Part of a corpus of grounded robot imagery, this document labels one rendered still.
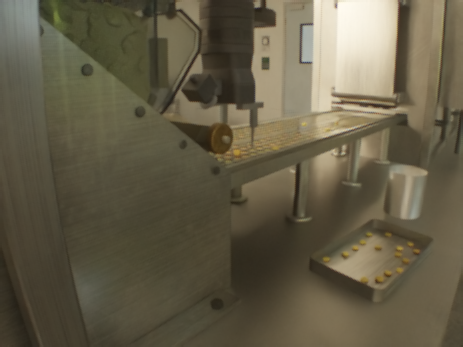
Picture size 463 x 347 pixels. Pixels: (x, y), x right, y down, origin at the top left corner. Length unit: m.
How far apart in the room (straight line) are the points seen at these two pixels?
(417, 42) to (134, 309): 1.03
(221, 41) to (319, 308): 0.35
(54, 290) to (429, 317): 0.40
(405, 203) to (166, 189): 0.50
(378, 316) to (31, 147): 0.40
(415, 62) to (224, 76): 0.78
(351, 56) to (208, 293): 0.88
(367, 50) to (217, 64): 0.72
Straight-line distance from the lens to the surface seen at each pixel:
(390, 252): 0.58
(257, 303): 0.44
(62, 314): 0.22
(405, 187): 0.70
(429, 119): 1.13
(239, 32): 0.45
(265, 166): 0.47
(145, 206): 0.32
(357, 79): 1.12
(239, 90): 0.44
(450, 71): 1.18
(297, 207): 0.64
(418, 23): 1.15
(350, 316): 0.43
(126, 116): 0.29
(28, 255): 0.19
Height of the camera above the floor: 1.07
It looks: 17 degrees down
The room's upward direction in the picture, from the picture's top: straight up
